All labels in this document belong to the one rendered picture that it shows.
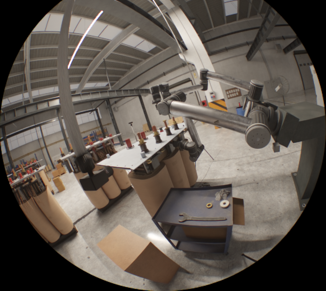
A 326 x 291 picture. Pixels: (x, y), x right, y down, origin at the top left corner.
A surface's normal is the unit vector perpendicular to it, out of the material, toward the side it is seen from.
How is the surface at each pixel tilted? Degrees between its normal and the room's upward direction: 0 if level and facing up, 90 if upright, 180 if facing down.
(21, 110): 90
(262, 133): 98
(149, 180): 90
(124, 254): 0
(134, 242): 0
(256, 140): 103
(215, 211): 0
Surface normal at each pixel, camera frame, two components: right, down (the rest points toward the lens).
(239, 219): 0.09, -0.94
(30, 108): 0.81, -0.20
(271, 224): -0.31, -0.94
